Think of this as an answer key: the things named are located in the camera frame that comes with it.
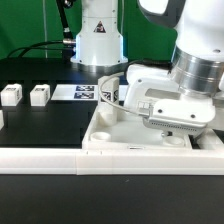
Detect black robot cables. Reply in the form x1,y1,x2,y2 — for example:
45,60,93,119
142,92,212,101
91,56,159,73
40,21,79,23
7,0,77,59

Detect white L-shaped fixture wall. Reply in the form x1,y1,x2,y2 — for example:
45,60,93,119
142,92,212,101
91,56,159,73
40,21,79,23
0,130,224,175

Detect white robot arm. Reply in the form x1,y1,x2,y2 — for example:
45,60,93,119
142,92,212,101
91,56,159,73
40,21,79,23
71,0,224,97

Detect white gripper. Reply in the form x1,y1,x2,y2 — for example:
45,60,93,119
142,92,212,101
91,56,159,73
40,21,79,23
124,63,183,116

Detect white square tabletop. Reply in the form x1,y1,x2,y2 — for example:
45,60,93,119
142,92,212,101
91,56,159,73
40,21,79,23
82,105,191,150

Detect white sheet with fiducial tags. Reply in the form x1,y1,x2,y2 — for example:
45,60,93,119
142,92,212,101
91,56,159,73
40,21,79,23
51,84,127,102

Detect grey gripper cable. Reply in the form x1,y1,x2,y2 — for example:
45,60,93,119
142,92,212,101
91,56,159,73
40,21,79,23
97,71,149,118

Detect white part at left edge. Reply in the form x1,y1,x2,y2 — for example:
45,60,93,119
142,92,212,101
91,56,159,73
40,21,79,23
0,110,4,130

